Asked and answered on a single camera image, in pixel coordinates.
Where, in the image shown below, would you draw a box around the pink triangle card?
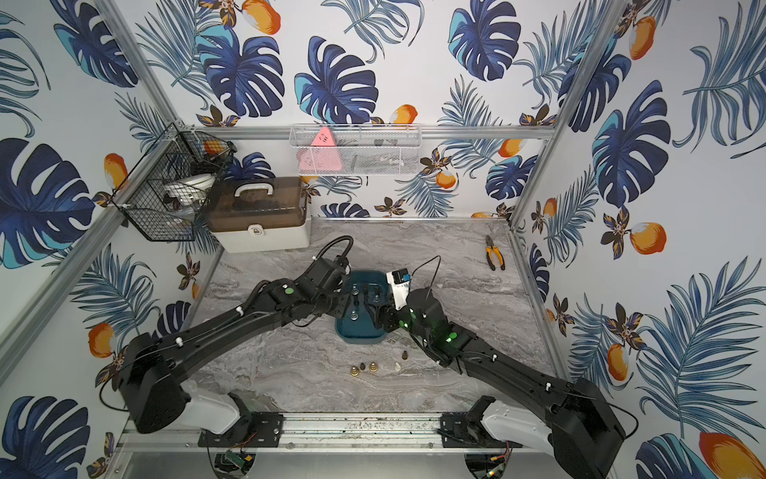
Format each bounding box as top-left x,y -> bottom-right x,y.
297,127 -> 343,174

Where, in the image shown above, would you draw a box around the orange black pliers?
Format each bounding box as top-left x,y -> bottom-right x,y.
485,235 -> 506,271

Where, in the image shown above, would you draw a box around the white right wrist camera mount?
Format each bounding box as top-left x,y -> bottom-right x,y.
386,269 -> 412,311

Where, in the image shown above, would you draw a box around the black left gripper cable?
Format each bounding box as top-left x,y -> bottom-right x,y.
313,234 -> 355,265

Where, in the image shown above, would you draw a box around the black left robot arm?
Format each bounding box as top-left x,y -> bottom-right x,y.
113,255 -> 349,441

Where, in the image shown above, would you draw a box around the white storage case brown lid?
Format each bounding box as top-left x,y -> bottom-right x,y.
203,177 -> 311,253

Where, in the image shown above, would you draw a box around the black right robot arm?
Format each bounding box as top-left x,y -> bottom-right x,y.
354,289 -> 626,478

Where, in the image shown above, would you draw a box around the white mesh wall shelf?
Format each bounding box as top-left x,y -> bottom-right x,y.
289,124 -> 423,176

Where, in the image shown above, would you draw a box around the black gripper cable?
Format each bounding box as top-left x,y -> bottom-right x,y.
313,234 -> 355,265
409,255 -> 443,295

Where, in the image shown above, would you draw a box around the teal plastic storage box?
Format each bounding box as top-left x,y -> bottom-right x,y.
335,271 -> 389,344

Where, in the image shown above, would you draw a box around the aluminium front rail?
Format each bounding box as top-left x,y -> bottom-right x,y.
118,412 -> 506,454

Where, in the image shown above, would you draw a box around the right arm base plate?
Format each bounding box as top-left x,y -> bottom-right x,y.
436,412 -> 523,449

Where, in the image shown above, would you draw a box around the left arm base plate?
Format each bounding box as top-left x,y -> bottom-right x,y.
197,412 -> 285,449

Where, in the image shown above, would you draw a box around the black wire basket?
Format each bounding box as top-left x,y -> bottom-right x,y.
110,124 -> 235,243

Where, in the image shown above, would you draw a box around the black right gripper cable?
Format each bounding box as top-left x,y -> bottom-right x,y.
409,255 -> 443,295

